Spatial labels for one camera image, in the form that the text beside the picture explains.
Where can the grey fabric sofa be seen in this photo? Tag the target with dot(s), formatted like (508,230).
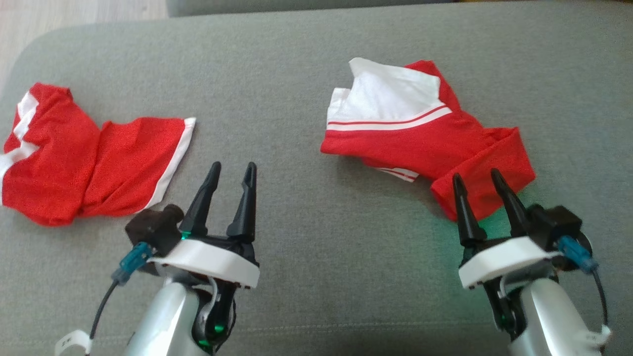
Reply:
(316,64)

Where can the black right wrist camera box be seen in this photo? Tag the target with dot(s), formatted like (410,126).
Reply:
(554,225)

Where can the red and white basketball jersey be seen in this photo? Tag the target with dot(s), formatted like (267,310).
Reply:
(420,143)

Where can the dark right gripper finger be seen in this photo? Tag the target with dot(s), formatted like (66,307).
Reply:
(514,207)
(467,217)

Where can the red shorts with white trim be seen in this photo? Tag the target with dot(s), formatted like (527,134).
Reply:
(64,163)

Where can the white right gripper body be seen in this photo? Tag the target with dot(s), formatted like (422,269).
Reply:
(504,259)

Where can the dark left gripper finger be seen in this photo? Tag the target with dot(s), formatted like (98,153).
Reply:
(203,207)
(245,212)

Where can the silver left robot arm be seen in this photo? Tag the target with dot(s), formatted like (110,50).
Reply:
(163,321)

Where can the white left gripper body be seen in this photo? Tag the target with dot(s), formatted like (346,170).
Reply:
(212,259)

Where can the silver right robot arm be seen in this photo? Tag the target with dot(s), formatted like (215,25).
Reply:
(549,316)

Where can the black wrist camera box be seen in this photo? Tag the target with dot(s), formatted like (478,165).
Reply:
(153,227)
(554,225)

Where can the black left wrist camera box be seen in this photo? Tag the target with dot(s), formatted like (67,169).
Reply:
(153,227)

